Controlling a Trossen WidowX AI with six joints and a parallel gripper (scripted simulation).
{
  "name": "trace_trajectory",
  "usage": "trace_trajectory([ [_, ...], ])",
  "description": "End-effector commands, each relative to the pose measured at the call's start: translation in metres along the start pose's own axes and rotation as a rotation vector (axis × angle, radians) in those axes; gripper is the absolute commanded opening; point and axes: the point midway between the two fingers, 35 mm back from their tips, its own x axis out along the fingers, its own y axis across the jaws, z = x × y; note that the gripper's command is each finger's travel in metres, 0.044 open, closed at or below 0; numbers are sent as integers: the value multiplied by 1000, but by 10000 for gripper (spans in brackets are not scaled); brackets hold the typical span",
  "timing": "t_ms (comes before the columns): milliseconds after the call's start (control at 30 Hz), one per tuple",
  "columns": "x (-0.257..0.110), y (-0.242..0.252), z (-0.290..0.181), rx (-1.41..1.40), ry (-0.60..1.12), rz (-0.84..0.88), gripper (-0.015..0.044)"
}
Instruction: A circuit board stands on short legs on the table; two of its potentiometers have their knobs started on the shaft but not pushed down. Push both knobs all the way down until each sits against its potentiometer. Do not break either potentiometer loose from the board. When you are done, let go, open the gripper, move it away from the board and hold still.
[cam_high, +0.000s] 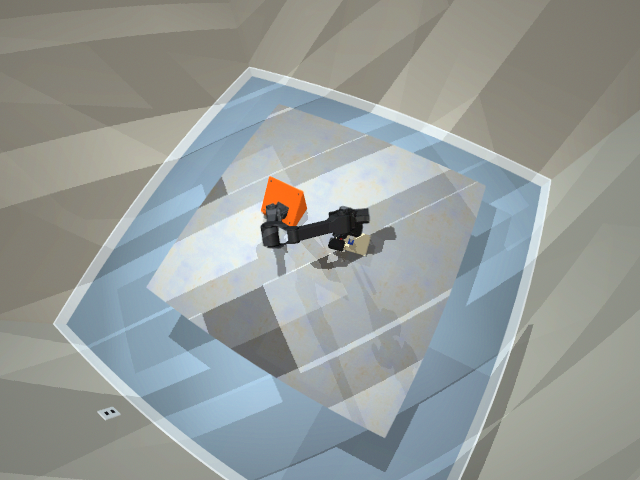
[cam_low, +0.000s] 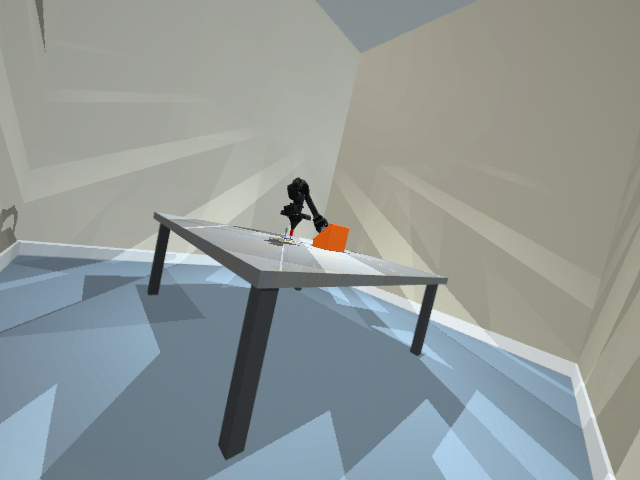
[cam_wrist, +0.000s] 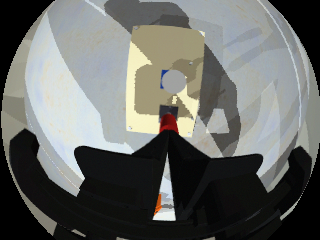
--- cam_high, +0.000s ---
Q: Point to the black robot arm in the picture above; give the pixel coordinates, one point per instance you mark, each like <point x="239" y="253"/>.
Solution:
<point x="342" y="222"/>

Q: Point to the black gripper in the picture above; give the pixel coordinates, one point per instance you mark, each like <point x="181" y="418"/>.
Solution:
<point x="337" y="244"/>

